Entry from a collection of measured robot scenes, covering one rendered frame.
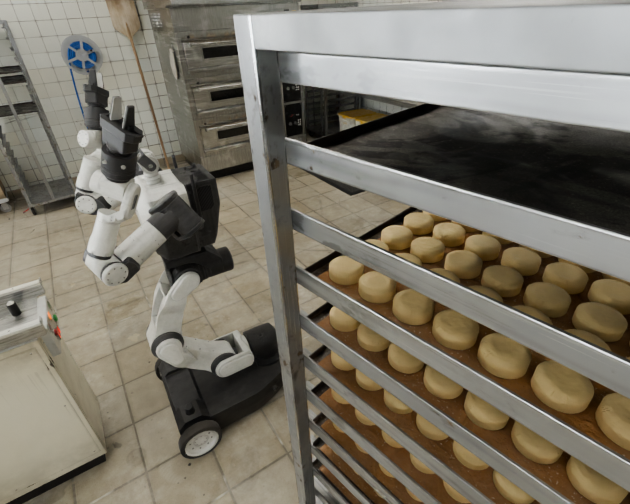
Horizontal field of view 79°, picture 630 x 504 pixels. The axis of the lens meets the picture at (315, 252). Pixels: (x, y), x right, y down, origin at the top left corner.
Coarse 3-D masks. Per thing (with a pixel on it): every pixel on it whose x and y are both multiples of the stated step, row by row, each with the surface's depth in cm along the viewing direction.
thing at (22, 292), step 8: (40, 280) 159; (8, 288) 156; (16, 288) 156; (24, 288) 157; (32, 288) 158; (40, 288) 160; (0, 296) 153; (8, 296) 155; (16, 296) 156; (24, 296) 158; (32, 296) 160; (0, 304) 155
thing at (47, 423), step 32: (0, 320) 149; (32, 320) 148; (0, 352) 134; (32, 352) 140; (64, 352) 170; (0, 384) 139; (32, 384) 145; (64, 384) 153; (0, 416) 144; (32, 416) 151; (64, 416) 159; (96, 416) 185; (0, 448) 150; (32, 448) 158; (64, 448) 166; (96, 448) 175; (0, 480) 156; (32, 480) 165; (64, 480) 178
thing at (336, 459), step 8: (320, 448) 80; (328, 448) 80; (328, 456) 78; (336, 456) 78; (336, 464) 77; (344, 464) 77; (344, 472) 76; (352, 472) 76; (352, 480) 74; (360, 480) 74; (360, 488) 73; (368, 488) 73; (368, 496) 72; (376, 496) 72
